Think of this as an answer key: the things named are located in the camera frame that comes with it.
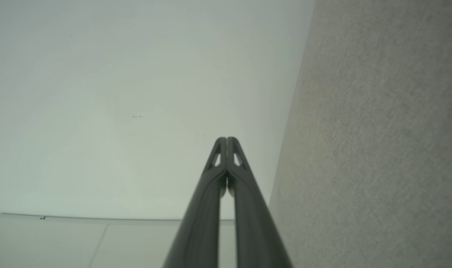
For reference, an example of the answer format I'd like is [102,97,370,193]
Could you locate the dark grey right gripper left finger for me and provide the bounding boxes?
[162,137,227,268]

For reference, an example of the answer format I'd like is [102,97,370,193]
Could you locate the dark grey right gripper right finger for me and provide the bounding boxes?
[228,137,293,268]

